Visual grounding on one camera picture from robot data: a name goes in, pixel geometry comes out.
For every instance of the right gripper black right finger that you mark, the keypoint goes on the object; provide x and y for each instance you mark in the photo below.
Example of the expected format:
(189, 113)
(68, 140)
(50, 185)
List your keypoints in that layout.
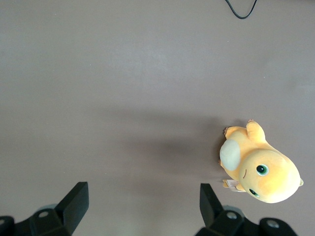
(209, 209)

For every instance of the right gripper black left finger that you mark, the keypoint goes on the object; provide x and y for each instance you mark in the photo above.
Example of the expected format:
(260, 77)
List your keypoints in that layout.
(71, 209)

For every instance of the yellow plush toy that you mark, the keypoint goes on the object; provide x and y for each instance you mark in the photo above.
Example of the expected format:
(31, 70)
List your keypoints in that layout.
(270, 172)

